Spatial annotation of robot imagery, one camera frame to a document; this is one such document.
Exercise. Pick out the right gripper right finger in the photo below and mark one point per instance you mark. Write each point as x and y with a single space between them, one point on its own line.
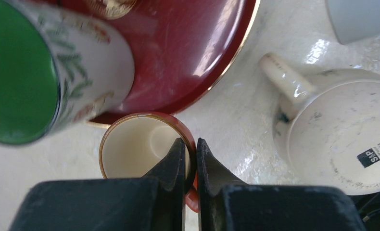
222 196

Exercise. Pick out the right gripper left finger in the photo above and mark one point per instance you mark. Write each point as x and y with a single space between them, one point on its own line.
170 172

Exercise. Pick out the small orange cup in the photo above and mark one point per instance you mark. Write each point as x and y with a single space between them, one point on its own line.
134 144

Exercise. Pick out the red round tray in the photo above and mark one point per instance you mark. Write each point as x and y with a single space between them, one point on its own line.
181 48

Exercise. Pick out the cream teapot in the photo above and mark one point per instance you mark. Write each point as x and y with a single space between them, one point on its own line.
328 125

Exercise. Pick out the large white cat mug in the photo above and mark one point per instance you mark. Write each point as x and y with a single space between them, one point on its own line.
57 67

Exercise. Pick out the white box on wall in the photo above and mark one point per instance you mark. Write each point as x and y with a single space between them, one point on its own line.
354 20

